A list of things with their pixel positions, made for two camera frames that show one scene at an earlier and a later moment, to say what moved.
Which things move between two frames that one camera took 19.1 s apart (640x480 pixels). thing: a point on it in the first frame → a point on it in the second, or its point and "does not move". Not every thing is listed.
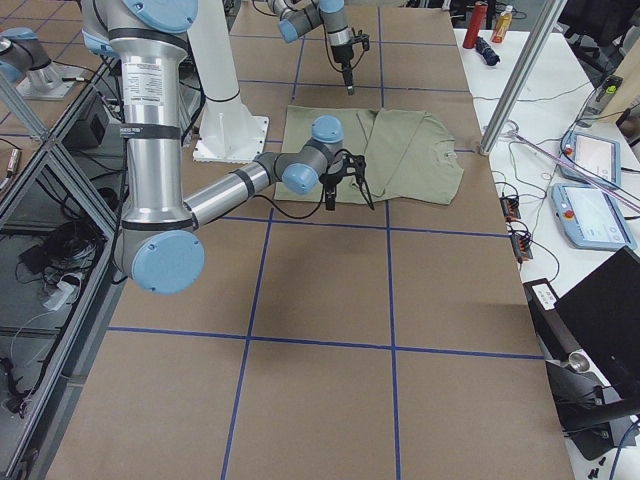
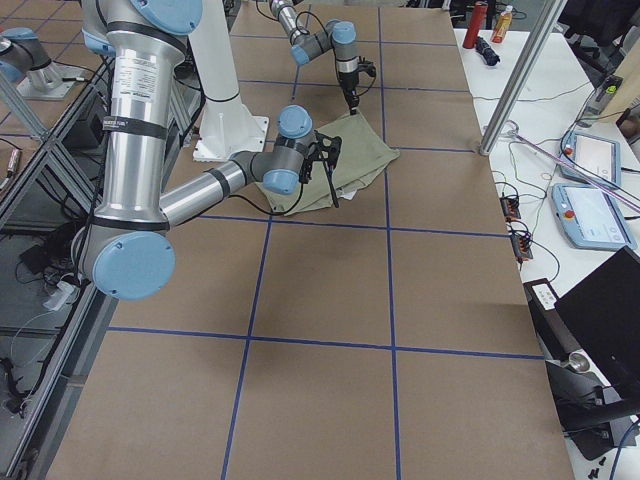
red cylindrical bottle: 475,24 does not move
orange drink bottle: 503,24 does not move
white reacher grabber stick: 602,184 does not move
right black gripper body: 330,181 → 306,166
